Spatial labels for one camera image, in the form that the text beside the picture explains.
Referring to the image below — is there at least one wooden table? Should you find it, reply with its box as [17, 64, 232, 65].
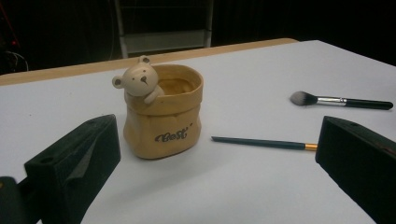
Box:
[0, 37, 298, 87]

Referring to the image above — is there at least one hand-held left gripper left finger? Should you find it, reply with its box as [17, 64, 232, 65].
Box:
[23, 113, 121, 224]

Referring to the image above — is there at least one white table mat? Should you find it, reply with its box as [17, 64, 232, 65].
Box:
[0, 39, 396, 224]

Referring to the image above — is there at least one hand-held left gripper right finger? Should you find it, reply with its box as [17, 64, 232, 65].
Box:
[315, 115, 396, 224]

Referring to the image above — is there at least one thin gold-ferrule makeup brush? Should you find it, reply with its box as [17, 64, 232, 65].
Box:
[211, 135, 318, 152]

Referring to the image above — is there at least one tan bear pen holder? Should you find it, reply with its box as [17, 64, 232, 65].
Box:
[111, 55, 205, 161]

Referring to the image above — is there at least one white metal desk frame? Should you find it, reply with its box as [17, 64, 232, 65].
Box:
[113, 0, 215, 59]

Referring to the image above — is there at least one large black makeup brush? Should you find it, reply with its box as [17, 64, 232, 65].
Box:
[290, 91, 394, 111]

